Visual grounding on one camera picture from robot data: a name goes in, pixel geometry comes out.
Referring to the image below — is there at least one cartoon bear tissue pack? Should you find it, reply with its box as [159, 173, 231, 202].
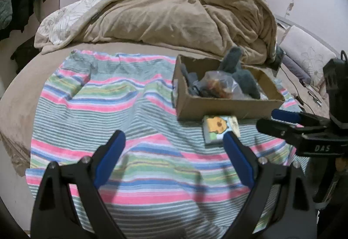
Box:
[202, 115, 241, 145]

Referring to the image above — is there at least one grey knitted sock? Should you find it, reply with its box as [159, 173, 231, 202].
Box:
[218, 46, 261, 99]

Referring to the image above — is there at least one bag of cotton swabs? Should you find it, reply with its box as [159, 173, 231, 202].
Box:
[196, 70, 246, 100]

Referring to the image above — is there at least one dark dotted sock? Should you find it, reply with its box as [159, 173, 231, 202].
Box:
[180, 64, 200, 97]

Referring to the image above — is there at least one beige embroidered pillow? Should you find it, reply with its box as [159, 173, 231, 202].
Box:
[280, 26, 337, 89]

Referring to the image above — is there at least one open cardboard box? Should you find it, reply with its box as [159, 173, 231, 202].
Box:
[172, 55, 285, 121]

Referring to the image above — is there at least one striped colourful towel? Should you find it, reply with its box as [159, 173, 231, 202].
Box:
[26, 50, 248, 238]

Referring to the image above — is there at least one beige plush blanket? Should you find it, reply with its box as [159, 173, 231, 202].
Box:
[34, 0, 277, 65]

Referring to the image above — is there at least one black charging cable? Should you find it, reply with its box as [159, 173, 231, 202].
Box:
[276, 63, 325, 117]

